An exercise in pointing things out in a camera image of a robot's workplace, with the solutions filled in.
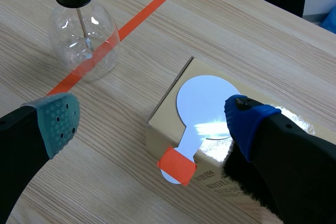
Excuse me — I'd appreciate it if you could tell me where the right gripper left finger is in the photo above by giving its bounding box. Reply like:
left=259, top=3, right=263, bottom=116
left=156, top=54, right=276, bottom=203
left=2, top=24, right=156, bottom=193
left=0, top=92, right=81, bottom=224

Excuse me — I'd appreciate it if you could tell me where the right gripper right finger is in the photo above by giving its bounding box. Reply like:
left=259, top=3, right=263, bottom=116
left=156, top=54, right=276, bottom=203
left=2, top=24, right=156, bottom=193
left=224, top=94, right=336, bottom=224

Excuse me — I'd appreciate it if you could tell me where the black fur patch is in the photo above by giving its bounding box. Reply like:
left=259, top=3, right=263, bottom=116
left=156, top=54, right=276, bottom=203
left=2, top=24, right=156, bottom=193
left=222, top=142, right=283, bottom=224

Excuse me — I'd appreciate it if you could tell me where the grey metal plate orange strip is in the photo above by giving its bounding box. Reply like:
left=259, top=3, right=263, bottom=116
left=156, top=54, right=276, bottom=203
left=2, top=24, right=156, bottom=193
left=156, top=75, right=242, bottom=187

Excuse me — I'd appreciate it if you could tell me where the clear glass flask black stopper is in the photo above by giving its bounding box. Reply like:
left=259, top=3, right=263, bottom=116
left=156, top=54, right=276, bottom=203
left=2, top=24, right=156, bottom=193
left=38, top=0, right=121, bottom=82

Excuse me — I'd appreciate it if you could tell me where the brown cardboard box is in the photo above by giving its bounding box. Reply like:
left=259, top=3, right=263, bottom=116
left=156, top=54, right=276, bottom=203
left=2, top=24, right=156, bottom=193
left=145, top=56, right=317, bottom=224

